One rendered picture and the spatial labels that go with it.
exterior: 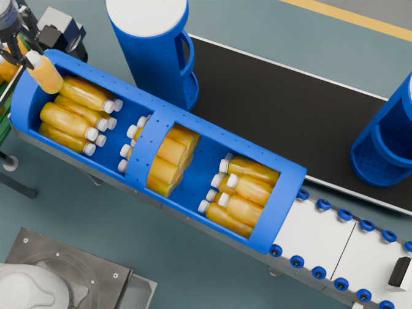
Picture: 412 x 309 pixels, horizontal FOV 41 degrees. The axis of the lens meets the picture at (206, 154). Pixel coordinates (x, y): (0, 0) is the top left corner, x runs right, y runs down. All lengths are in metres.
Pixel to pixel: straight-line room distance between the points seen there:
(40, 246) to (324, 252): 0.89
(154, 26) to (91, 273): 0.84
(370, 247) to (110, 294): 0.83
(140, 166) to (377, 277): 0.83
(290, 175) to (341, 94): 1.31
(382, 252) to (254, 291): 1.00
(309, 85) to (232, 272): 0.99
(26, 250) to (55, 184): 1.17
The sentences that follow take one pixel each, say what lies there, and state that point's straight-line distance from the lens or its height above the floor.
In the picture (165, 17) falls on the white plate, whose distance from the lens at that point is 1.94.
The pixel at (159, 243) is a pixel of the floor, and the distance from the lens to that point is 2.76.
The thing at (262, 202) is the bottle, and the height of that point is 1.14.
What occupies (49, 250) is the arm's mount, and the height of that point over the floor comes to 1.06.
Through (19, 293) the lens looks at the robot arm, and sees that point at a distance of 1.48.
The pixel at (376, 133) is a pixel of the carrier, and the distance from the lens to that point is 2.29.
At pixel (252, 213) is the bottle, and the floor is 1.13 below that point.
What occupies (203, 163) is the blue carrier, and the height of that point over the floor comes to 0.97.
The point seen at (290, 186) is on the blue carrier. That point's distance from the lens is 1.55.
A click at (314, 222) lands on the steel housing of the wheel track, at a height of 0.93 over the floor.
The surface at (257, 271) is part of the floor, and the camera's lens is 2.74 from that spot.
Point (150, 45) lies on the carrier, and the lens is 1.98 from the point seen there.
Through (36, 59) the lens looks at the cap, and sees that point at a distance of 1.52.
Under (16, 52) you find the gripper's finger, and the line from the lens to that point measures 1.43.
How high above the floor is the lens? 2.73
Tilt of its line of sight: 75 degrees down
